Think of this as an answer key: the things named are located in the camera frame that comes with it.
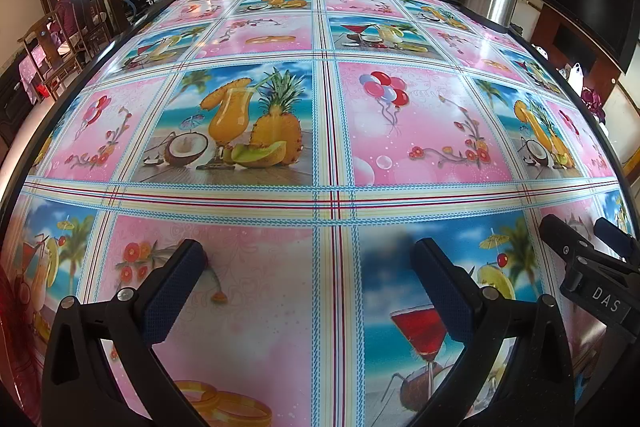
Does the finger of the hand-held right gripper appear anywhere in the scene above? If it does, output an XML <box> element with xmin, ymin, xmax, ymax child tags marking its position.
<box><xmin>595</xmin><ymin>217</ymin><xmax>640</xmax><ymax>260</ymax></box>
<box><xmin>539</xmin><ymin>214</ymin><xmax>601</xmax><ymax>268</ymax></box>

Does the dark red fabric bundle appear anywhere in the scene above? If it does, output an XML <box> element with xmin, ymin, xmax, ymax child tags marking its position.
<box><xmin>582</xmin><ymin>88</ymin><xmax>608</xmax><ymax>122</ymax></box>

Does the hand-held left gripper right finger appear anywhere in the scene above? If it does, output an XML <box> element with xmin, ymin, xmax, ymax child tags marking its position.
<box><xmin>411</xmin><ymin>238</ymin><xmax>576</xmax><ymax>427</ymax></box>

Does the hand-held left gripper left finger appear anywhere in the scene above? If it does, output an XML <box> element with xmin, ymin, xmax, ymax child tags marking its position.
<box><xmin>41</xmin><ymin>239</ymin><xmax>211</xmax><ymax>427</ymax></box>

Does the wooden dining chair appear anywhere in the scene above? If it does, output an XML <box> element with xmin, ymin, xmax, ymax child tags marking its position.
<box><xmin>17</xmin><ymin>14</ymin><xmax>86</xmax><ymax>98</ymax></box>

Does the white plastic bag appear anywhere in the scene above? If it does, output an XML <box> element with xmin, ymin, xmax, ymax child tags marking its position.
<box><xmin>567</xmin><ymin>63</ymin><xmax>585</xmax><ymax>94</ymax></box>

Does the fruit print tablecloth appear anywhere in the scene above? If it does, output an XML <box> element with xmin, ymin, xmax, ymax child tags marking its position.
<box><xmin>0</xmin><ymin>0</ymin><xmax>640</xmax><ymax>427</ymax></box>

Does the black edged table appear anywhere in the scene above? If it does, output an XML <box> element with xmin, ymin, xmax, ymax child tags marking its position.
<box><xmin>0</xmin><ymin>0</ymin><xmax>640</xmax><ymax>427</ymax></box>

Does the black television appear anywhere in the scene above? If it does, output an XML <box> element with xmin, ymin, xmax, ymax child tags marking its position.
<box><xmin>532</xmin><ymin>0</ymin><xmax>636</xmax><ymax>75</ymax></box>

